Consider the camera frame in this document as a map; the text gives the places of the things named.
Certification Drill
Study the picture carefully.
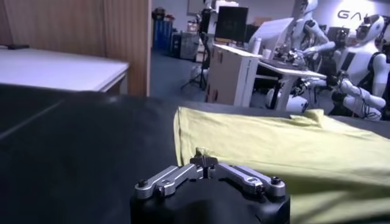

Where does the white humanoid robot with base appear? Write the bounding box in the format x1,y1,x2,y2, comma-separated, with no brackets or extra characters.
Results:
264,13,390,121

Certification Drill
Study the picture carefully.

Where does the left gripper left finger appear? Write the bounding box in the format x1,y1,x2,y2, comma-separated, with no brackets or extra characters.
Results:
134,156,211,200

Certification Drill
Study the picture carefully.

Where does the tall white cardboard box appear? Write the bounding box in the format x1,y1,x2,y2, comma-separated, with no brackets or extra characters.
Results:
205,43,263,107

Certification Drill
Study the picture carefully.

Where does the yellow-green t-shirt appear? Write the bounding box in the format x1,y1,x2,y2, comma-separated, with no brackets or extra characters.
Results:
173,106,390,224

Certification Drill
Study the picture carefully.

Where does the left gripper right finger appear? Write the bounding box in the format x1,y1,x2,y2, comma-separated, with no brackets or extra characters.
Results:
210,157,286,195

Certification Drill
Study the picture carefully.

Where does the wooden partition screen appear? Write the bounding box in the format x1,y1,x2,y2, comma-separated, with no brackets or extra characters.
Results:
0,0,153,97

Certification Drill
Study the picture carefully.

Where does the black monitor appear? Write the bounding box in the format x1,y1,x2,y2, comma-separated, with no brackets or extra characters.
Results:
214,5,249,43

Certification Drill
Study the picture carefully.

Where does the white water bottle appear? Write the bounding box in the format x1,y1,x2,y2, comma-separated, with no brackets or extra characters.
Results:
252,37,263,55

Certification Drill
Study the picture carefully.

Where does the black plastic table cover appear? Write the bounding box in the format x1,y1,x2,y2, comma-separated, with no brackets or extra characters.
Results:
0,83,390,224

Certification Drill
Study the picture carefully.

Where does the white height-adjustable desk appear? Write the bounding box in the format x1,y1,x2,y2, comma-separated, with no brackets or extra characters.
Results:
257,59,327,111

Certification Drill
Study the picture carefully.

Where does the white table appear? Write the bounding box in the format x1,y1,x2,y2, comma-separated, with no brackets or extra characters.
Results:
0,45,130,94

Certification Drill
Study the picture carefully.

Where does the white curved panel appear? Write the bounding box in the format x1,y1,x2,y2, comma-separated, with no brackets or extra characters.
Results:
248,17,295,55

